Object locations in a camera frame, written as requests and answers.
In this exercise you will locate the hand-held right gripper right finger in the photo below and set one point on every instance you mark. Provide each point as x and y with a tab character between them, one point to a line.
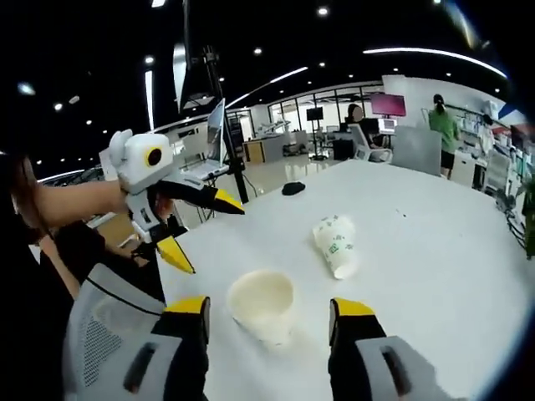
355	342

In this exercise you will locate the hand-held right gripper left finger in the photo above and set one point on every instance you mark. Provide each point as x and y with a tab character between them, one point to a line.
184	334

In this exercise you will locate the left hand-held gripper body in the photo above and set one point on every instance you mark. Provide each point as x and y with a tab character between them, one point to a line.
136	167

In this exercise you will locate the white paper cup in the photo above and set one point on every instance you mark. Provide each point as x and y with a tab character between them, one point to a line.
259	301

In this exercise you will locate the stack of white paper cups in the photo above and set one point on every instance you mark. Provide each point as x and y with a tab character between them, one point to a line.
334	246

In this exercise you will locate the person's left hand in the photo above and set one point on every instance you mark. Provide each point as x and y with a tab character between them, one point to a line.
163	209

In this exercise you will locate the black tripod stand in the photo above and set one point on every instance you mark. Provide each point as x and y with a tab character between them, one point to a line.
236	171

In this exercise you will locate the white laptop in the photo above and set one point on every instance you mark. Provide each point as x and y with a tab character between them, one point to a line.
216	133

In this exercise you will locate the wood and grey counter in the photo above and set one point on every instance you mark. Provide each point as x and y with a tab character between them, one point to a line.
253	151

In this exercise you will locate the grey mesh office chair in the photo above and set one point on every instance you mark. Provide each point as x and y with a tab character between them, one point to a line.
96	346

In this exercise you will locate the small black cloth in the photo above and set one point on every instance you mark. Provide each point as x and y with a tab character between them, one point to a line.
293	188

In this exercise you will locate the white table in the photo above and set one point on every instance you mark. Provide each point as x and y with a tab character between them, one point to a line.
418	271

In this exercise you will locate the hanging softbox light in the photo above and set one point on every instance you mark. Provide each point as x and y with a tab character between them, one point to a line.
179	71

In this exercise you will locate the black monitor on stand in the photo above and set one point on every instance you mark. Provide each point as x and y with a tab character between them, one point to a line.
315	113

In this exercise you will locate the white office chair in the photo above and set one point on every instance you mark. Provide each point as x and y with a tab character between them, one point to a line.
361	144

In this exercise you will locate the grey chair back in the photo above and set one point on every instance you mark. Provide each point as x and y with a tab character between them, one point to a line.
416	150

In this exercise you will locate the pink screen monitor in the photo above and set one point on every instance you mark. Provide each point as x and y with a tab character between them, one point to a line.
388	104

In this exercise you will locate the green potted plant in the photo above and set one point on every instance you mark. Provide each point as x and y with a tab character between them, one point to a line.
530	225

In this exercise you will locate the curved ceiling strip light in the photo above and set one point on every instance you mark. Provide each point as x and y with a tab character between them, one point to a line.
418	51

